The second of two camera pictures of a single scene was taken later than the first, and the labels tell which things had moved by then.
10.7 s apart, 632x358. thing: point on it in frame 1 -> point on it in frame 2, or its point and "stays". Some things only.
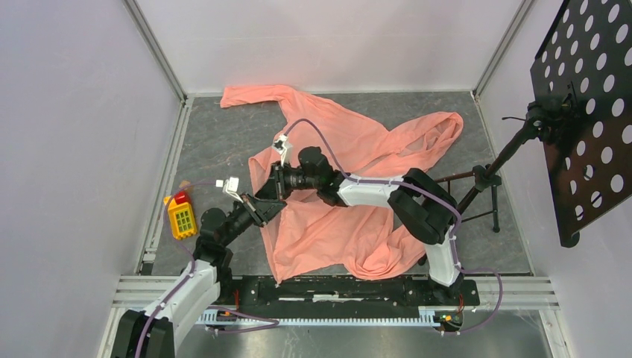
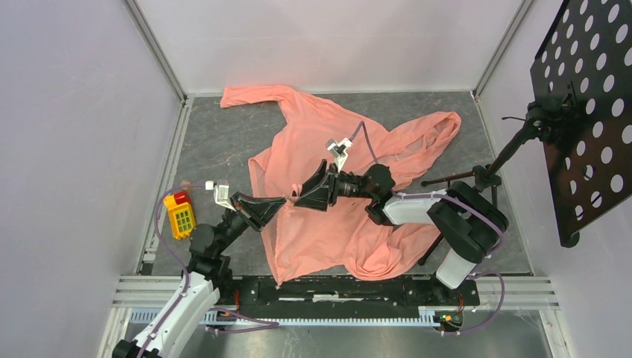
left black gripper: x=267 y=209 stays
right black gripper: x=275 y=186 -> x=323 y=186
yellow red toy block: x=181 y=215 stays
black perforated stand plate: x=582 y=80 stays
